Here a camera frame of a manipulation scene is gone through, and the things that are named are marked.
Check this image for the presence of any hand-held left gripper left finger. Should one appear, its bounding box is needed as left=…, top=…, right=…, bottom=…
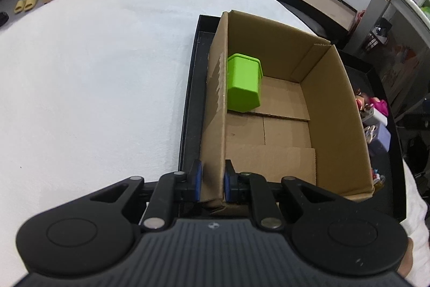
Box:
left=89, top=159, right=204, bottom=233

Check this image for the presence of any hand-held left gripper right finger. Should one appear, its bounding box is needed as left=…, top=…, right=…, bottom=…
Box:
left=224, top=159, right=340, bottom=230

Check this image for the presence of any black plastic tray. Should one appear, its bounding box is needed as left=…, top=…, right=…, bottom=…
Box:
left=178, top=15, right=407, bottom=224

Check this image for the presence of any white plug charger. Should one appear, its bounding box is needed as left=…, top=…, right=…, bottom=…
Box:
left=363, top=110, right=388, bottom=128

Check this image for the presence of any purple toy appliance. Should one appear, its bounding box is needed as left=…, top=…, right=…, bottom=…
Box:
left=373, top=124, right=392, bottom=153

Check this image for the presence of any pink toy figure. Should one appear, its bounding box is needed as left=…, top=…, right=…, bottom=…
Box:
left=370, top=98, right=389, bottom=117

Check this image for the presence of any green plastic container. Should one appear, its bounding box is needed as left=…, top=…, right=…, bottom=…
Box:
left=227, top=53, right=263, bottom=113

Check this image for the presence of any brown-haired doll head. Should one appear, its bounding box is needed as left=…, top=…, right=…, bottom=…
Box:
left=354, top=90, right=370, bottom=111

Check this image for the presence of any black padded seat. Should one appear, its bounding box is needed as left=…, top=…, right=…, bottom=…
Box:
left=285, top=3, right=338, bottom=47

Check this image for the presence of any person's bare knee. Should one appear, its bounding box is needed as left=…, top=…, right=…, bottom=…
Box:
left=398, top=238, right=414, bottom=278

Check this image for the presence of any tall grey cardboard box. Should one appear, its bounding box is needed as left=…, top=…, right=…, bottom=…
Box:
left=344, top=0, right=397, bottom=55

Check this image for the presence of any black wire basket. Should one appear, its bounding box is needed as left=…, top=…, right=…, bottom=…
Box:
left=364, top=18, right=393, bottom=53

